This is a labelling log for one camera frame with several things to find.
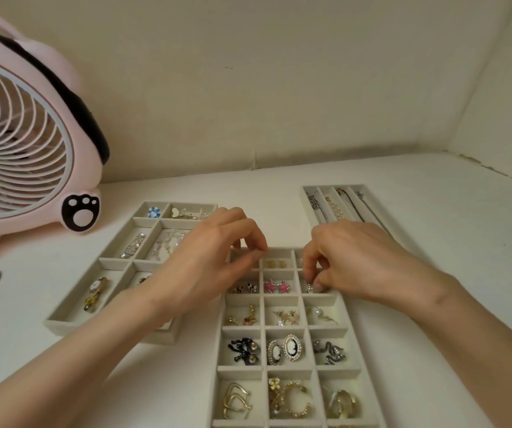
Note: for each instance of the person's right hand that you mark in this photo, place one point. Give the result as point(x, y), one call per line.
point(372, 262)

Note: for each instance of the person's left hand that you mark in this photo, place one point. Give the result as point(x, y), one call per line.
point(202, 267)

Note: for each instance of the rhinestone bow brooch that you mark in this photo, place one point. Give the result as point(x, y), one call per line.
point(195, 213)

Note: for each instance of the white heart brooch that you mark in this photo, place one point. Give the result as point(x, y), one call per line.
point(175, 212)

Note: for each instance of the small gold stud earring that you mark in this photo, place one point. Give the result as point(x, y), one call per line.
point(231, 321)

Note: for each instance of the crystal stud earring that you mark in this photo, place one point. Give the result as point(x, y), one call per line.
point(310, 288)

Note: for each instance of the gold bow stud earring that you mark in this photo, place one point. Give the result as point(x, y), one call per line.
point(250, 316)

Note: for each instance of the pink star earring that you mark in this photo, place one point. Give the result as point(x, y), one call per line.
point(269, 287)
point(283, 287)

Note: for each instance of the pearl drop earring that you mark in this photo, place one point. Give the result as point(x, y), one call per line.
point(316, 312)

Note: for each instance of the grey earring grid tray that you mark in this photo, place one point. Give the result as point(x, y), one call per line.
point(242, 330)

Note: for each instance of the grey necklace tray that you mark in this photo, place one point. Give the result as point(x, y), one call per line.
point(331, 187)

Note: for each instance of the black bow earrings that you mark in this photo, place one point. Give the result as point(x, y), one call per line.
point(243, 349)

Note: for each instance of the pink bow stud earring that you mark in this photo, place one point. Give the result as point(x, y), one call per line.
point(286, 317)

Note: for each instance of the silver snake earring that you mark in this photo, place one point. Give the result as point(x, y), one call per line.
point(329, 352)

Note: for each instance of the oval cameo earring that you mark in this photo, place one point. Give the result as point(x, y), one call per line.
point(292, 347)
point(275, 353)

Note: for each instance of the gold flower stud earring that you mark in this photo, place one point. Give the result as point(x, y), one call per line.
point(274, 383)

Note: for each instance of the gold heart hoop earring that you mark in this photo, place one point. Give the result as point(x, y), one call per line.
point(235, 401)

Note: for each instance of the shiny wide hoop earring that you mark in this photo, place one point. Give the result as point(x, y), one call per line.
point(343, 403)

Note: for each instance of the grey bracelet tray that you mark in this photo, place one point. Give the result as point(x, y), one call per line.
point(59, 327)

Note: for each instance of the gold chunky hoop earring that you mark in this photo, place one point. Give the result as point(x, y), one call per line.
point(286, 398)

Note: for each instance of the person's right forearm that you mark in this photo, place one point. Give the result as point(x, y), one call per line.
point(488, 352)

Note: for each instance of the person's left forearm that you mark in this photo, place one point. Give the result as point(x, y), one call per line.
point(59, 365)

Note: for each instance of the white table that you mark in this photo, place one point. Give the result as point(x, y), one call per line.
point(461, 227)

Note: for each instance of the pink animal-shaped desk fan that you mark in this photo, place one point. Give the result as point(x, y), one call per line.
point(24, 142)

